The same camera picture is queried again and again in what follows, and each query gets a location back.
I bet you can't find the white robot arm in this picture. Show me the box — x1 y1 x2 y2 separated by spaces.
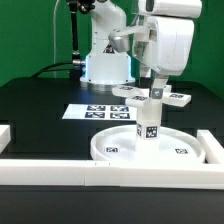
80 0 201 99

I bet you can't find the black cable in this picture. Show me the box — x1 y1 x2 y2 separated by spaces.
31 59 85 79

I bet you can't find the white round table top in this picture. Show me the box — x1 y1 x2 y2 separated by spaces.
90 125 205 164

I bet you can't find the white U-shaped fence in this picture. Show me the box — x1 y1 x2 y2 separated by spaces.
0 125 224 190

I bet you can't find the black camera pole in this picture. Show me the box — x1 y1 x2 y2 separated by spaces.
66 0 95 80

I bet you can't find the white marker sheet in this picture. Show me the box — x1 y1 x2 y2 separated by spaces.
63 104 137 121

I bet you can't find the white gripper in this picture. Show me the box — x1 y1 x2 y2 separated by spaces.
132 16 194 100

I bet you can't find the white cross-shaped table base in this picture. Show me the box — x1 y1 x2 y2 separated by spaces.
112 85 191 107

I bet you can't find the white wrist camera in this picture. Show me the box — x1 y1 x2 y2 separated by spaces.
137 0 202 18

